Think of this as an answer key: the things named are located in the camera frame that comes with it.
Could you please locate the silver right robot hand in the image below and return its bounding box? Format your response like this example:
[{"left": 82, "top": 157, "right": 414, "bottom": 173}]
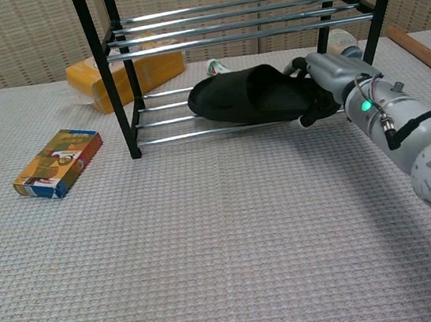
[{"left": 279, "top": 43, "right": 388, "bottom": 131}]

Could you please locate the black rubber slide sandal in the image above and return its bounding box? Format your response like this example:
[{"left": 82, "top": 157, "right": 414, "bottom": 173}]
[{"left": 184, "top": 54, "right": 344, "bottom": 135}]

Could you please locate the black metal shoe rack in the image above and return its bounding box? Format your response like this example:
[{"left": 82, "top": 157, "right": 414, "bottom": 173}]
[{"left": 69, "top": 0, "right": 426, "bottom": 165}]

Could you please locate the cream jar with blue lid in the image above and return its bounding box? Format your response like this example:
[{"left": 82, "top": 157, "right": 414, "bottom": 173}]
[{"left": 325, "top": 25, "right": 365, "bottom": 64}]

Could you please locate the wooden rolling pin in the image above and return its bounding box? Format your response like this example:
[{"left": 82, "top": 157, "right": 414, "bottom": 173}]
[{"left": 384, "top": 20, "right": 431, "bottom": 84}]

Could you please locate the small white green bottle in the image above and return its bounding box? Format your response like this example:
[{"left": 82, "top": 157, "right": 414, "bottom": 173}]
[{"left": 205, "top": 56, "right": 233, "bottom": 78}]

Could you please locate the yellow tissue pack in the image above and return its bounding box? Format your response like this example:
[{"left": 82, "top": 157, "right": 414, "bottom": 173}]
[{"left": 61, "top": 26, "right": 191, "bottom": 120}]

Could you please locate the white waffle table cloth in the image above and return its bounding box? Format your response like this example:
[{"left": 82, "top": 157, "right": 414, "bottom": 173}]
[{"left": 0, "top": 29, "right": 431, "bottom": 322}]

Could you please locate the colourful printed cardboard box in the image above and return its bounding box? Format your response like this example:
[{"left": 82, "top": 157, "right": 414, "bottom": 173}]
[{"left": 6, "top": 124, "right": 110, "bottom": 205}]

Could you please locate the beige woven folding screen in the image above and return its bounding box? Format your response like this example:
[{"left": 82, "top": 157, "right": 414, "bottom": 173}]
[{"left": 0, "top": 0, "right": 431, "bottom": 91}]

